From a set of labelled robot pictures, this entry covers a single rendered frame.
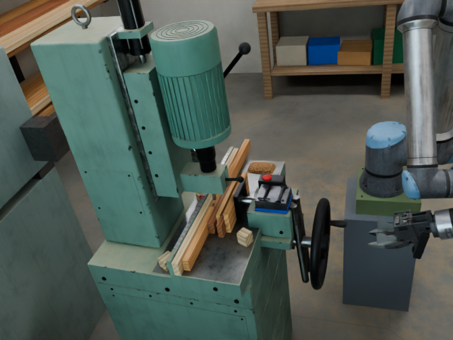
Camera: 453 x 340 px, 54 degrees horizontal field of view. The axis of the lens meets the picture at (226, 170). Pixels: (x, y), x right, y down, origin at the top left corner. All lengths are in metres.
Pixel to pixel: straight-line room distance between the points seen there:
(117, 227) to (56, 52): 0.62
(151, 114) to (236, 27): 3.49
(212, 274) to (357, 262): 0.98
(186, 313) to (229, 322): 0.15
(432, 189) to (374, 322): 0.98
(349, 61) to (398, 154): 2.37
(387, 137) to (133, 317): 1.16
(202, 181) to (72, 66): 0.49
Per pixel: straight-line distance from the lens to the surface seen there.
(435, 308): 2.40
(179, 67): 1.14
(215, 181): 1.36
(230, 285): 1.26
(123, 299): 1.66
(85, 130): 1.37
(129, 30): 1.23
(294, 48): 4.16
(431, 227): 1.49
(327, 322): 2.28
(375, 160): 1.87
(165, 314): 1.62
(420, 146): 1.48
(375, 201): 1.93
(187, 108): 1.19
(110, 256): 1.59
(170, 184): 1.39
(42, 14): 3.66
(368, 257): 2.10
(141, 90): 1.24
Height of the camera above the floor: 1.84
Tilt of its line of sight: 34 degrees down
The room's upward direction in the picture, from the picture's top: 9 degrees counter-clockwise
